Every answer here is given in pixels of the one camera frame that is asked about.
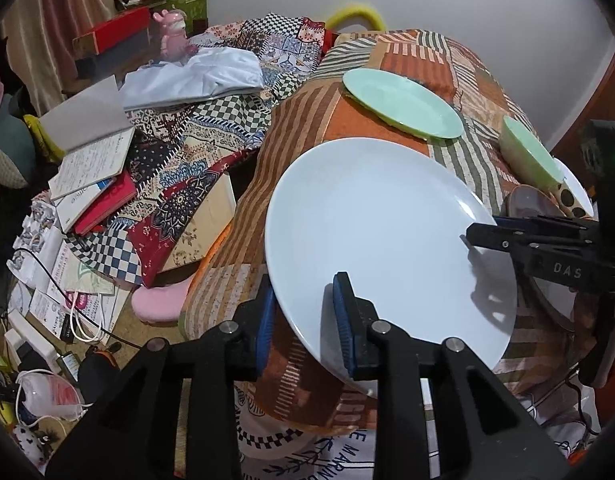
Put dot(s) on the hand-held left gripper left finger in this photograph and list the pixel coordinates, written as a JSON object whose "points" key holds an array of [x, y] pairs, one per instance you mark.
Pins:
{"points": [[265, 330]]}

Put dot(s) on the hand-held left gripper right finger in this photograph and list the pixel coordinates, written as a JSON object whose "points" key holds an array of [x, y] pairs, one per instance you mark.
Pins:
{"points": [[343, 330]]}

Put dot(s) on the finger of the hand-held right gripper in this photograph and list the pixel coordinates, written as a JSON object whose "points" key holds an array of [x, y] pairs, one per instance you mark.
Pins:
{"points": [[547, 223], [497, 240]]}

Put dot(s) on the green bowl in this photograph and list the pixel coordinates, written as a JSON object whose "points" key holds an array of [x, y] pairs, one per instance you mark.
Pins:
{"points": [[530, 152]]}

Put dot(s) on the large white plate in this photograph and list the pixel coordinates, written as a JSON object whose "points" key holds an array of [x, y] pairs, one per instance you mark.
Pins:
{"points": [[377, 220]]}

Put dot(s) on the green plate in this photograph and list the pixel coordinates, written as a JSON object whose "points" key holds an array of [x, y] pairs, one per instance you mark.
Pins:
{"points": [[402, 100]]}

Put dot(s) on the glass plate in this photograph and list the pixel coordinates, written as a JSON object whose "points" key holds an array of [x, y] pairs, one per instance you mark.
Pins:
{"points": [[530, 200]]}

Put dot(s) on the spotted white bowl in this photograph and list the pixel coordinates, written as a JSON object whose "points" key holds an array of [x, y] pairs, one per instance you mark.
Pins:
{"points": [[572, 182]]}

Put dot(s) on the pink slipper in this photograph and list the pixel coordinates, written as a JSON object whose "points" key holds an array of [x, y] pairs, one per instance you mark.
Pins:
{"points": [[155, 305]]}

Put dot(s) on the wooden door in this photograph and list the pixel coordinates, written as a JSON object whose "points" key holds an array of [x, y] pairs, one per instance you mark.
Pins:
{"points": [[605, 95]]}

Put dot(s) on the white paper bag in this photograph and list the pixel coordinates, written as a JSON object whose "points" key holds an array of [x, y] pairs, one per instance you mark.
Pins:
{"points": [[87, 280]]}

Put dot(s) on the checkered patterned quilt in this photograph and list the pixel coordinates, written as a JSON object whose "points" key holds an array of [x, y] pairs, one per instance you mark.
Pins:
{"points": [[187, 160]]}

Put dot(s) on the red book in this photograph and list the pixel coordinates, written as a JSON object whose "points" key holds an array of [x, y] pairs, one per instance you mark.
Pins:
{"points": [[107, 207]]}

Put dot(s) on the striped orange patchwork blanket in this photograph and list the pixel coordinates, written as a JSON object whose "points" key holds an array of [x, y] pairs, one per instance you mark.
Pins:
{"points": [[297, 125]]}

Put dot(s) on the white booklet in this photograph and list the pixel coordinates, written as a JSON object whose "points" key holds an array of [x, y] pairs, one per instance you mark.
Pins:
{"points": [[79, 202]]}

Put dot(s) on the white plastic bag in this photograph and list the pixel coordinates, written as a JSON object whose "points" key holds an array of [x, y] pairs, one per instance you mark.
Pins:
{"points": [[47, 392]]}

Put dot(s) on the yellow foam hoop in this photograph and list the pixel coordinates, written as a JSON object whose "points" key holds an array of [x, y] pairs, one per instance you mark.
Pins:
{"points": [[355, 9]]}

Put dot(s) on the open notebook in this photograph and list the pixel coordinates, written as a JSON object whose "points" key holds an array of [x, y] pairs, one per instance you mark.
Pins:
{"points": [[87, 110]]}

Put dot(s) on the pink pig figurine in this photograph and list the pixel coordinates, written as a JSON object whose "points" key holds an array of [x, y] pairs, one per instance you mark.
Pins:
{"points": [[175, 40]]}

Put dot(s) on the dark grey box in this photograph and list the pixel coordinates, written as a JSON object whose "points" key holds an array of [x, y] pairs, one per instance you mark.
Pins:
{"points": [[112, 62]]}

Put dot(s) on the grey stuffed toy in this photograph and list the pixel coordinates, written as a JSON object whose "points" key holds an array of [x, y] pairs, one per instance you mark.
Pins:
{"points": [[12, 140]]}

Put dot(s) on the green box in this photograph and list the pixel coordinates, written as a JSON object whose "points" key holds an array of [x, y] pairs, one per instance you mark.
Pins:
{"points": [[190, 5]]}

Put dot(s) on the red box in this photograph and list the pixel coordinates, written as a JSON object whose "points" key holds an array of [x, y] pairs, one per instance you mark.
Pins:
{"points": [[112, 32]]}

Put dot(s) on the striped curtain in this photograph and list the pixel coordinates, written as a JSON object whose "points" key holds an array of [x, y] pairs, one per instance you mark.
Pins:
{"points": [[52, 25]]}

